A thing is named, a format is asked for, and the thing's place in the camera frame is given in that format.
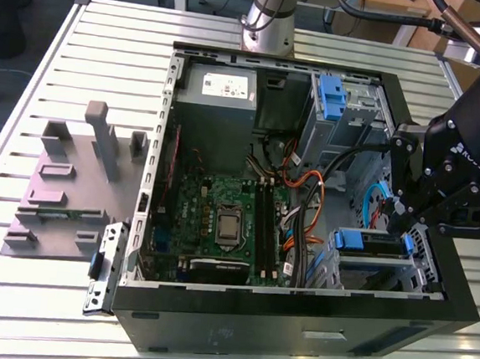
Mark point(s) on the hard disk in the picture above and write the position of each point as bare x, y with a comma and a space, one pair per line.
350, 239

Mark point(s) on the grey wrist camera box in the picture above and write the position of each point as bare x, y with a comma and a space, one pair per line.
461, 49

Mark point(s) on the black RAM slot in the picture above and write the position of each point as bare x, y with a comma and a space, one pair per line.
272, 228
262, 227

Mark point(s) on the grey power supply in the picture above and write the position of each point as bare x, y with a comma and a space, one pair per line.
210, 135

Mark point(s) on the silver CPU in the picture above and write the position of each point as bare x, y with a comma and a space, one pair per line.
229, 225

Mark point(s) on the black graphics card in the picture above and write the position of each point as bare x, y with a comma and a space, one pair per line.
215, 270

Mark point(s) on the metal optical drive cage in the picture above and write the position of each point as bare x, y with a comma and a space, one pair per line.
332, 137

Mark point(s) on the green motherboard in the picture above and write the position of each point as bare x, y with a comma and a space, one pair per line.
194, 226

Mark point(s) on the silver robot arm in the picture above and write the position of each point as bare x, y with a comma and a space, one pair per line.
269, 35

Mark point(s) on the wooden desk white frame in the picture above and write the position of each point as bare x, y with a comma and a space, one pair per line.
389, 7

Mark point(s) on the grey parts rack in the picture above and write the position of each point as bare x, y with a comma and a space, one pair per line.
79, 190

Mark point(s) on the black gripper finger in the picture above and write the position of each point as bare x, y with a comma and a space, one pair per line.
407, 160
472, 212

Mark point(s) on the wooden cabinet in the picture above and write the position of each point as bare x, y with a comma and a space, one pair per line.
469, 10

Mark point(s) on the black PC case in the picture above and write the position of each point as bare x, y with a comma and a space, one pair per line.
252, 327

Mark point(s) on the metal expansion slot bracket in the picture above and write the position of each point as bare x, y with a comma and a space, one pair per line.
113, 235

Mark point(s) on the metal disk bay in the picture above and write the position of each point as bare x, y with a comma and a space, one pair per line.
384, 262

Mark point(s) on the CPU socket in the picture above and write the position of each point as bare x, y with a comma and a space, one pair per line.
214, 227

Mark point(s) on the blue plastic drive latch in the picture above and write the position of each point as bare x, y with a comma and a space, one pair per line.
333, 97

